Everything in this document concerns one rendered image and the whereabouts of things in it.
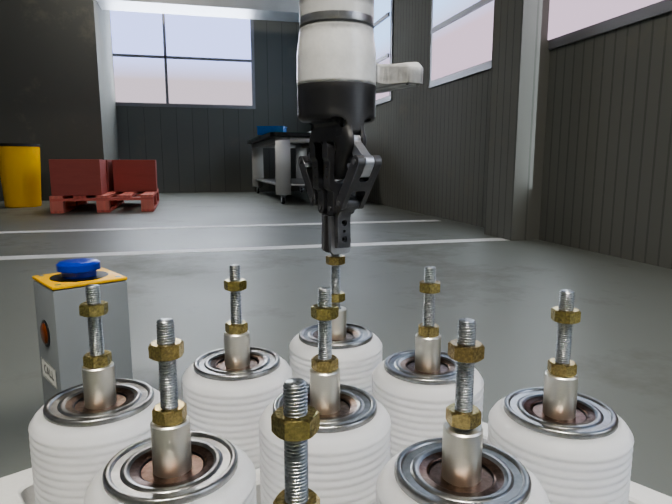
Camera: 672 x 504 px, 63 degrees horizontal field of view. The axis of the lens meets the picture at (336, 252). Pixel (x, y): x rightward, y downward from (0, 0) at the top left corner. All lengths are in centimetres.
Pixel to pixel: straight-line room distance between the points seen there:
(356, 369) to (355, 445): 17
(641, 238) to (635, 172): 29
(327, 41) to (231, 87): 792
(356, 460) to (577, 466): 14
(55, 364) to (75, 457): 19
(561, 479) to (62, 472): 33
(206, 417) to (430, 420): 18
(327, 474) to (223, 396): 12
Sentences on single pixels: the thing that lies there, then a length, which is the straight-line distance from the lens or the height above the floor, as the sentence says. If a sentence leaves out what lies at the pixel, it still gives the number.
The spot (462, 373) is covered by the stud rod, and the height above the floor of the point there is 31.
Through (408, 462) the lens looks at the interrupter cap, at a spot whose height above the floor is 25.
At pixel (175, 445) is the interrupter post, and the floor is 27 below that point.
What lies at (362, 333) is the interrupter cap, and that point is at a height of 25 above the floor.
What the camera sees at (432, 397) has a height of 24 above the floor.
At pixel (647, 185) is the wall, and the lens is 270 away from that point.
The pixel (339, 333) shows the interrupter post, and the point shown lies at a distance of 56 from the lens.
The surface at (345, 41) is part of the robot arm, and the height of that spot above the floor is 53.
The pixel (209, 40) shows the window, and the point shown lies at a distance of 852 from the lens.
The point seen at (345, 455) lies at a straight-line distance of 38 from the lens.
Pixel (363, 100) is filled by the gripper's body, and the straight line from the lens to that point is 52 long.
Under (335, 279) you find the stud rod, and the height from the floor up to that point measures 31.
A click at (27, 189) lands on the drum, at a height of 17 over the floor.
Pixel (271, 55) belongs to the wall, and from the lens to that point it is 858.
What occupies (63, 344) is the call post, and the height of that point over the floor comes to 26.
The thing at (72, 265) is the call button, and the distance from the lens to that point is 59.
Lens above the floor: 43
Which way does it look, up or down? 9 degrees down
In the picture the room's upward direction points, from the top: straight up
